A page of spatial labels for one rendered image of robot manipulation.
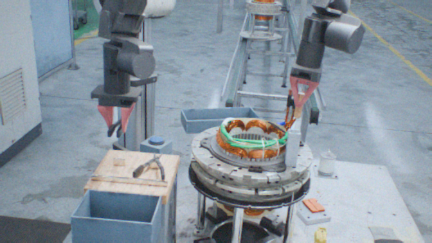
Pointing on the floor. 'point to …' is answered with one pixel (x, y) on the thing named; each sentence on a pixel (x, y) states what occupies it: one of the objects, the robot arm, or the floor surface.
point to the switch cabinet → (17, 80)
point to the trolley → (79, 15)
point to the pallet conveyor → (309, 110)
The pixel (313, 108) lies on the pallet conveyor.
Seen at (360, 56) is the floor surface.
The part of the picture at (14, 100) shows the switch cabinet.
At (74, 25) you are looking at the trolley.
